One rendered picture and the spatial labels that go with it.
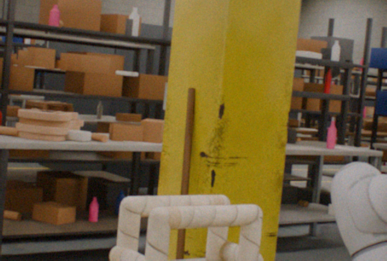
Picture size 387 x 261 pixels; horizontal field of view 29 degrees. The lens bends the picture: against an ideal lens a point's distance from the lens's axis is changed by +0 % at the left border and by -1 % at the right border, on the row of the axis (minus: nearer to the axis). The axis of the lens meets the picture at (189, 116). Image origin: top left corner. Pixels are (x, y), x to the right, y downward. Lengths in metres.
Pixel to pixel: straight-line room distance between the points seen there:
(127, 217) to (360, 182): 0.46
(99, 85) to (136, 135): 1.04
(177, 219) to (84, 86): 5.17
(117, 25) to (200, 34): 4.09
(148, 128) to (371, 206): 4.09
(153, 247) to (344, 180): 0.47
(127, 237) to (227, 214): 0.15
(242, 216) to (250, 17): 1.10
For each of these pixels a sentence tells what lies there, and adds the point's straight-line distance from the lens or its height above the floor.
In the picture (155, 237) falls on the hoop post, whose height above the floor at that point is 1.17.
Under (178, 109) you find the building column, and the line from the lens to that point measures 2.26.
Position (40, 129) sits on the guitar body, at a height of 0.97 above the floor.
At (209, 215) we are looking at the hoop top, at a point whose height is 1.20.
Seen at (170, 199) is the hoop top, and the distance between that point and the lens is 1.16.
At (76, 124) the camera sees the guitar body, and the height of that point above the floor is 1.01.
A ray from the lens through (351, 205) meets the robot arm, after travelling 1.38.
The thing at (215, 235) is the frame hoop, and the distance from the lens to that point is 1.22.
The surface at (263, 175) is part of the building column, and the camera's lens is 2.23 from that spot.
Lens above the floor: 1.40
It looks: 3 degrees down
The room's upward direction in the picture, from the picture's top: 5 degrees clockwise
